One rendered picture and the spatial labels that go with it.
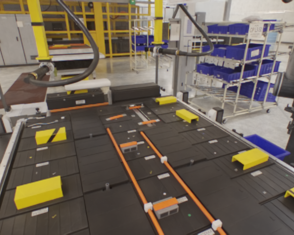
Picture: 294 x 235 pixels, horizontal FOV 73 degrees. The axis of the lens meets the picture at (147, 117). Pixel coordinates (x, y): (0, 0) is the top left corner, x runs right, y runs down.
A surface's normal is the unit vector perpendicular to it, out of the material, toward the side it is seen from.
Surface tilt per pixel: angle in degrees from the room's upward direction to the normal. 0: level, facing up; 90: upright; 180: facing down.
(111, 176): 0
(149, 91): 90
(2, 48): 90
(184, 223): 0
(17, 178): 0
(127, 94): 90
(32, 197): 90
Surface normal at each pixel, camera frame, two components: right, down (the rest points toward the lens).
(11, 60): 0.39, 0.39
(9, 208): 0.00, -0.91
